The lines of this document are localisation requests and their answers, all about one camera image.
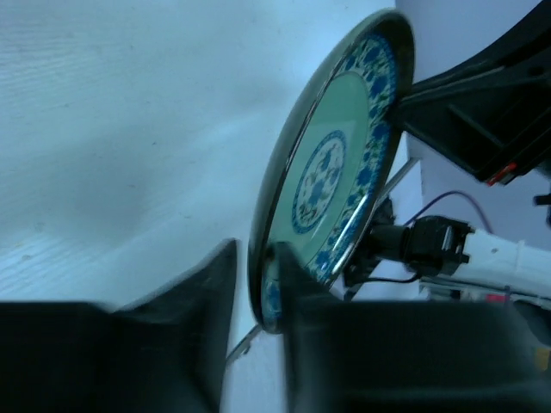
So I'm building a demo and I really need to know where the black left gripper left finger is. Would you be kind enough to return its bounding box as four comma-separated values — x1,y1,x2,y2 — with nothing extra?
1,239,238,412

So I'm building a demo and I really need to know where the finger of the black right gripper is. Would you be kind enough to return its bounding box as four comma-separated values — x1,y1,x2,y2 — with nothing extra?
393,1,550,185

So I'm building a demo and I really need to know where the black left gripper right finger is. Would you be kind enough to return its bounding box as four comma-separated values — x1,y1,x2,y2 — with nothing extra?
275,243,550,412

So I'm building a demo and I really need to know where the blue green round plate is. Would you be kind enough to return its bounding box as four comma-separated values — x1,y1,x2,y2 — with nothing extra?
248,9,414,334

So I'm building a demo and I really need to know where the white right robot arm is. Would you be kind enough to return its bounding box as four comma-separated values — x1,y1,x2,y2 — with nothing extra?
343,1,550,305

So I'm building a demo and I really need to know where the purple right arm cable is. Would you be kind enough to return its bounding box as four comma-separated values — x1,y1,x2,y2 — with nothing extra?
404,190,494,236

